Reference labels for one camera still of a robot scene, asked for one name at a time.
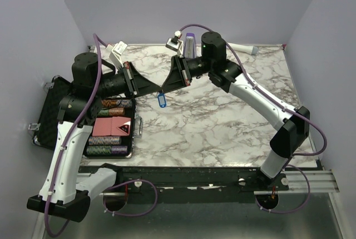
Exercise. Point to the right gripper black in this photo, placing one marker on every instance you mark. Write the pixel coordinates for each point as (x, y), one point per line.
(179, 76)

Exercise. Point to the purple metronome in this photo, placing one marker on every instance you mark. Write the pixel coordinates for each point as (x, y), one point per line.
(190, 46)

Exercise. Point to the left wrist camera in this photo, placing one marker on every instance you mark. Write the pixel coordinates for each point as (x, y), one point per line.
(115, 52)

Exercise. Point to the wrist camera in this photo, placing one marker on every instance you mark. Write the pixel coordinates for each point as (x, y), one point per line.
(175, 43)
(115, 52)

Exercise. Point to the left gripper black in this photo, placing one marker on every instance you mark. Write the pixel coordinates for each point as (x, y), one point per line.
(138, 84)

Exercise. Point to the white microphone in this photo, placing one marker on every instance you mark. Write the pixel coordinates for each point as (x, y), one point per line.
(251, 50)

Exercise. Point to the black poker chip case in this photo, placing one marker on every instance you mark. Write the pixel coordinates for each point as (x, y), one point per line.
(61, 108)

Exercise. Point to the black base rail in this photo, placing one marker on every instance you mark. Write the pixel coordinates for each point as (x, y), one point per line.
(142, 184)

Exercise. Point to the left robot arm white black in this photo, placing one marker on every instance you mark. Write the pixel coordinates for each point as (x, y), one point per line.
(61, 195)

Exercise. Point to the blue key tag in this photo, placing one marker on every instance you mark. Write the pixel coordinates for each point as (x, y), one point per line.
(161, 100)

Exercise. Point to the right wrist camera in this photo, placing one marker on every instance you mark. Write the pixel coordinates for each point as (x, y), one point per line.
(175, 43)

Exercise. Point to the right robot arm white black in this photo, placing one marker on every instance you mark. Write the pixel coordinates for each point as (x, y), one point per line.
(291, 124)

